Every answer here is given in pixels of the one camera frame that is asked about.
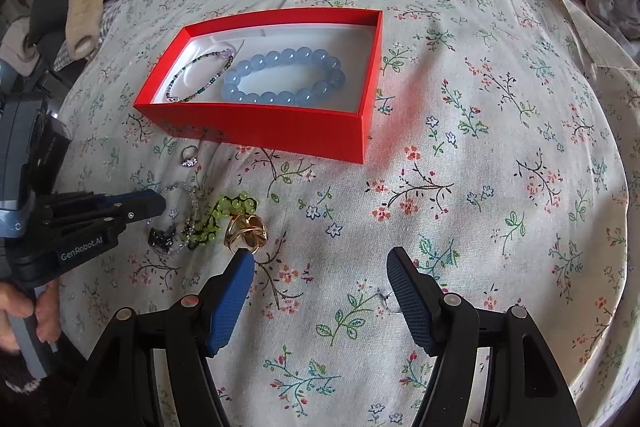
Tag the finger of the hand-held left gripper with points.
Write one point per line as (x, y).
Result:
(147, 202)

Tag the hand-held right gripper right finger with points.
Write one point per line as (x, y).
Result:
(412, 302)

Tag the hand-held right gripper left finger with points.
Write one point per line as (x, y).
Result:
(232, 302)

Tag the red jewelry box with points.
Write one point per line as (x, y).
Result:
(250, 127)

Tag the person's left hand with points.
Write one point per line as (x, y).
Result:
(47, 312)

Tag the dark grey cloth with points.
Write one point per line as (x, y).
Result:
(47, 7)

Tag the floral duvet cover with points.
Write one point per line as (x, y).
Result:
(450, 82)

